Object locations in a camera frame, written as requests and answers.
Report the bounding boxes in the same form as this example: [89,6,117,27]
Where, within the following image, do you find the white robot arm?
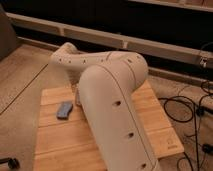
[51,43,161,171]

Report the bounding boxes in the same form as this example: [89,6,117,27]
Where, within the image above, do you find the blue sponge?
[56,101,73,119]

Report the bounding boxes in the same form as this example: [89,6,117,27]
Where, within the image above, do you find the wooden board table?
[33,83,184,171]

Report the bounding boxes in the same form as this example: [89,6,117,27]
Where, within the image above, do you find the grey cabinet corner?
[0,4,20,61]

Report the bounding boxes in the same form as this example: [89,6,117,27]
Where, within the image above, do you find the black chair caster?
[0,158,20,169]

